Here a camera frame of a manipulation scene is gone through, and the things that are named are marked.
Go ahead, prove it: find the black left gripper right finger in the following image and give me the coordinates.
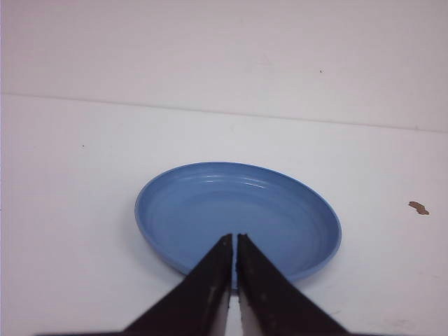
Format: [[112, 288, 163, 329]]
[[236, 234, 350, 335]]

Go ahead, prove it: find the small brown scrap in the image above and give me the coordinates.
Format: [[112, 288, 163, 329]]
[[408, 201, 430, 216]]

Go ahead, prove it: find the blue round plate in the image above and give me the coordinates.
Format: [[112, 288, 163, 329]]
[[134, 162, 342, 282]]

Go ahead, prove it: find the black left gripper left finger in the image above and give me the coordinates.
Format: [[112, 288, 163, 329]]
[[123, 234, 233, 335]]

